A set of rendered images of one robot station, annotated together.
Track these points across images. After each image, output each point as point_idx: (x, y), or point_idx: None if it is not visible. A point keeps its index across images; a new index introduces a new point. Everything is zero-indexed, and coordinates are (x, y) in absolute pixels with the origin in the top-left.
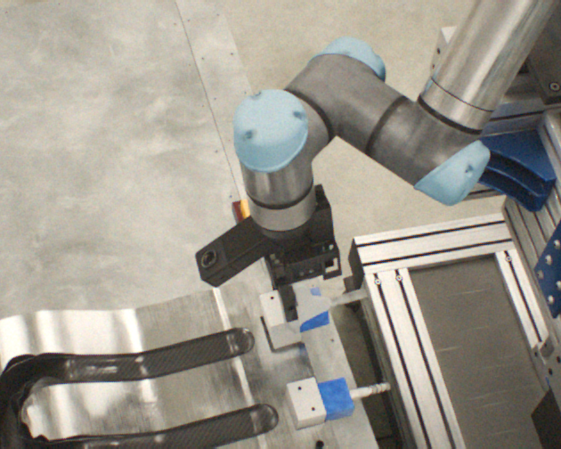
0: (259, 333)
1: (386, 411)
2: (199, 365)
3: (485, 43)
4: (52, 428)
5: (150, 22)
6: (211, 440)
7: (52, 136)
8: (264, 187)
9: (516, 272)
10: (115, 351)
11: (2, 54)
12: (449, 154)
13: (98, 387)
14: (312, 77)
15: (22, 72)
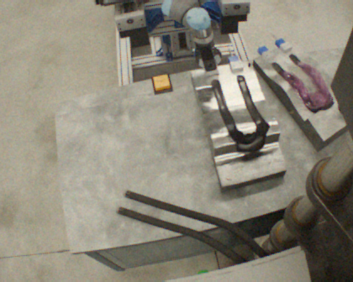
0: (213, 77)
1: None
2: (223, 94)
3: None
4: (251, 127)
5: (72, 122)
6: (247, 92)
7: (118, 153)
8: (210, 28)
9: (139, 63)
10: (220, 116)
11: (80, 171)
12: None
13: (234, 118)
14: (180, 8)
15: (88, 164)
